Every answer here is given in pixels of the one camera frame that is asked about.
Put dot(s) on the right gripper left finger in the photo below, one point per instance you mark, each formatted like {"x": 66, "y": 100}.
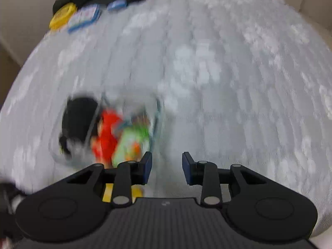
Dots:
{"x": 131, "y": 173}

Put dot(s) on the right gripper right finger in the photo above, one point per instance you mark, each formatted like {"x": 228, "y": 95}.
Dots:
{"x": 205, "y": 174}

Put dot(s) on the yellow plastic container lid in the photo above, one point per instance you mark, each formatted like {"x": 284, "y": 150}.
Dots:
{"x": 121, "y": 194}

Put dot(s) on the pink green toy box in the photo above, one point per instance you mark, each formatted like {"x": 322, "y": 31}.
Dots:
{"x": 132, "y": 136}

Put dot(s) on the red hooded doll figure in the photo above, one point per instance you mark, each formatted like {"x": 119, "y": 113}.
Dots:
{"x": 104, "y": 144}

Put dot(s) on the black plush cat keychain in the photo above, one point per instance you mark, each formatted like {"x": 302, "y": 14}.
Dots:
{"x": 79, "y": 122}

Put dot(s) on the clear glass divided container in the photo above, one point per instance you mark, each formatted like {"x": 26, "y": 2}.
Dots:
{"x": 126, "y": 102}

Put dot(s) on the small yellow lidded container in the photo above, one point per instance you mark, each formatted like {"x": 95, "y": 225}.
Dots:
{"x": 62, "y": 16}

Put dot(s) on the small blue pouch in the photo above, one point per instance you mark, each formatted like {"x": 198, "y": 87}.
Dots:
{"x": 117, "y": 5}

